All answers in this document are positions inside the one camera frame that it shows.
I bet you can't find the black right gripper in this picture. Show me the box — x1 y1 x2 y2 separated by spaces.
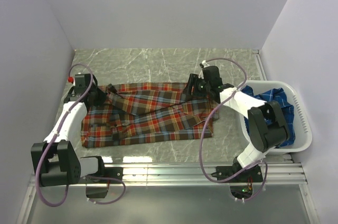
183 73 211 99

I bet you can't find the red plaid long sleeve shirt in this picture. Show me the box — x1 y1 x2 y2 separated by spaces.
80 82 218 148

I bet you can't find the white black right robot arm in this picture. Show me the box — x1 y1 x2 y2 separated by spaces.
183 66 290 182

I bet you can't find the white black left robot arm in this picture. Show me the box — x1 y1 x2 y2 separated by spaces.
31 73 107 187

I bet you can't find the blue plaid shirt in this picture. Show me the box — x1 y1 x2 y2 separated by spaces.
242 86 295 152

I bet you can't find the white plastic laundry basket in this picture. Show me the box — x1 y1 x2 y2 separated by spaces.
246 80 312 155

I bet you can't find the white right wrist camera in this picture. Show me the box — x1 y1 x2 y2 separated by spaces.
200 60 210 69

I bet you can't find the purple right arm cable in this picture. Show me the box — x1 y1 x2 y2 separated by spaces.
198 58 268 201

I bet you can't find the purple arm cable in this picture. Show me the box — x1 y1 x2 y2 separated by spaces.
35 63 126 208
198 58 268 201

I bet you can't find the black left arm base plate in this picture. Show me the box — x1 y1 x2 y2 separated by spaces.
80 167 124 184

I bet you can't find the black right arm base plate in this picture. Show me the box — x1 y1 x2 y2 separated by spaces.
215 165 265 184

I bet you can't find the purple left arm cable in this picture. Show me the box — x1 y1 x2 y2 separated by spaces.
35 63 126 208

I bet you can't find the aluminium mounting rail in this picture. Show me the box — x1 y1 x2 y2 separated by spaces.
28 163 308 186

